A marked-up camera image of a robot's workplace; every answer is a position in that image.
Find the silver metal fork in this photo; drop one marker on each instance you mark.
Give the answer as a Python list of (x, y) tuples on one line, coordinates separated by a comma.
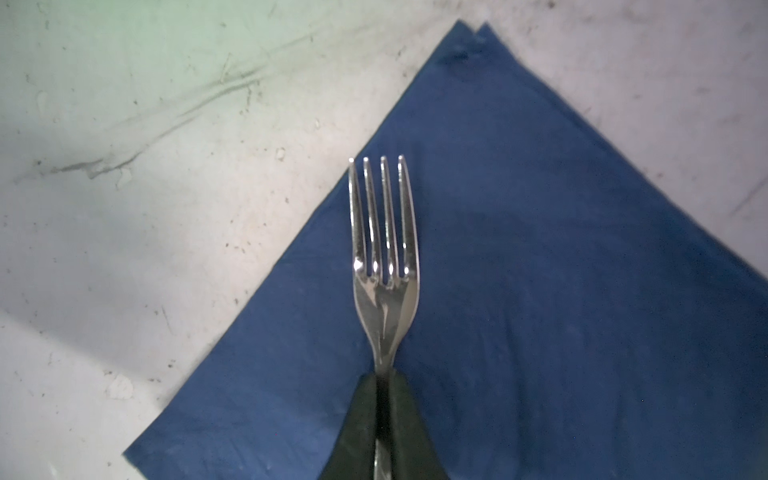
[(386, 281)]

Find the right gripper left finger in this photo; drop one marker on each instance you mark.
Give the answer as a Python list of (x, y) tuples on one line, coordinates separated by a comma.
[(353, 454)]

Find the dark blue paper napkin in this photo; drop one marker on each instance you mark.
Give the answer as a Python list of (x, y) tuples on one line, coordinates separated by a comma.
[(573, 323)]

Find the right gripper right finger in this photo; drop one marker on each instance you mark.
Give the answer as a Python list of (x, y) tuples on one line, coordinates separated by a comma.
[(413, 455)]

